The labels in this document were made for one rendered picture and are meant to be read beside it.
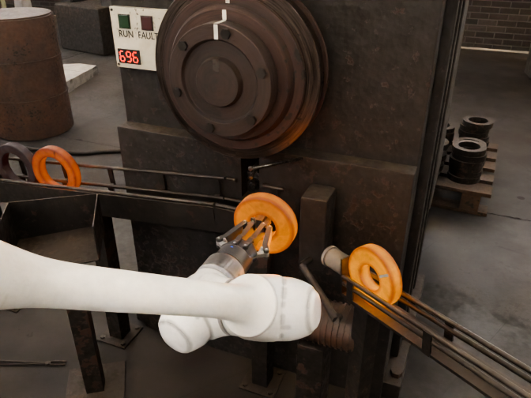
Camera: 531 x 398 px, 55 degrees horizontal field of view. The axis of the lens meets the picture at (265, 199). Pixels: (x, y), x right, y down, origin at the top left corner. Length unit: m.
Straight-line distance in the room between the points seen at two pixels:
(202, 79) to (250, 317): 0.68
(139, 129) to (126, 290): 1.05
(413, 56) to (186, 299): 0.89
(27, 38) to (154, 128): 2.46
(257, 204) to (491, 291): 1.57
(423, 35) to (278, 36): 0.36
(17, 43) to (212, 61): 2.90
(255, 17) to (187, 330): 0.74
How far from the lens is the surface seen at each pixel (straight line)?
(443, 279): 2.54
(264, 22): 1.27
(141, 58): 1.66
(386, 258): 1.22
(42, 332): 2.32
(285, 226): 1.19
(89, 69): 5.83
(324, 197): 1.40
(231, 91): 1.27
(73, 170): 1.86
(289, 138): 1.35
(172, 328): 0.92
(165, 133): 1.66
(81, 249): 1.62
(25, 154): 2.00
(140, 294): 0.73
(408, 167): 1.45
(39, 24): 4.11
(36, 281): 0.68
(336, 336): 1.43
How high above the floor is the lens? 1.46
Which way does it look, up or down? 29 degrees down
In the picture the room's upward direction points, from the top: straight up
